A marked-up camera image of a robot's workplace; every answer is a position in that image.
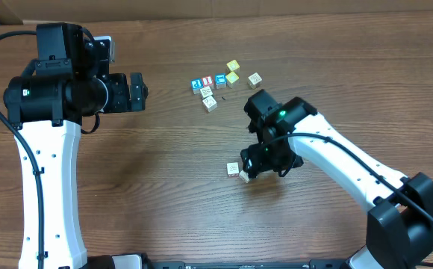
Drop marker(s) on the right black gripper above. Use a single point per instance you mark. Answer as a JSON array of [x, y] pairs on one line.
[[249, 164]]

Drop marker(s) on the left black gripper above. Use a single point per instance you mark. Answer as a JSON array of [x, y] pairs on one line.
[[125, 92]]

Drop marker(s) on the natural block number 4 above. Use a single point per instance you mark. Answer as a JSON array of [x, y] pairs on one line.
[[244, 176]]

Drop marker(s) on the natural block letter B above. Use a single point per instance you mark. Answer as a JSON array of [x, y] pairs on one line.
[[233, 169]]

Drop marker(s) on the wood block red side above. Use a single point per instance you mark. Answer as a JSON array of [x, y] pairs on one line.
[[209, 103]]

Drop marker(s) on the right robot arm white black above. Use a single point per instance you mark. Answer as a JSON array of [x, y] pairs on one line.
[[399, 209]]

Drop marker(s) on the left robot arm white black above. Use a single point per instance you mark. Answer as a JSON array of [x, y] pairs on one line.
[[70, 80]]

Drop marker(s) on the blue letter P block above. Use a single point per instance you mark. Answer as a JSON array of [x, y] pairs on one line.
[[196, 85]]

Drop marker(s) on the natural wood picture block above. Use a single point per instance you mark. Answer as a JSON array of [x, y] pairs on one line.
[[206, 92]]

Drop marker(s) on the red letter I block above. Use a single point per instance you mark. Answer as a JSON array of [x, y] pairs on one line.
[[208, 81]]

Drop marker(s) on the natural wood block right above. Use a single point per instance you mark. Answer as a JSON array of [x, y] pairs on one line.
[[254, 80]]

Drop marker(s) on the yellow block lower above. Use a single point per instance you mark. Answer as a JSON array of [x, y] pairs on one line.
[[232, 79]]

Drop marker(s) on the yellow block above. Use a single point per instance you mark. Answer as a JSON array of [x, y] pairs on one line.
[[233, 66], [232, 79]]

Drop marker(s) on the yellow block upper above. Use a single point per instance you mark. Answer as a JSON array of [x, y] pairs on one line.
[[233, 66]]

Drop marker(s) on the cardboard box edge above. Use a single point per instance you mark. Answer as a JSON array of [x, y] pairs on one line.
[[13, 12]]

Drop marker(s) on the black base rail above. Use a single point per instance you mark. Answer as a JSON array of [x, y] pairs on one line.
[[312, 264]]

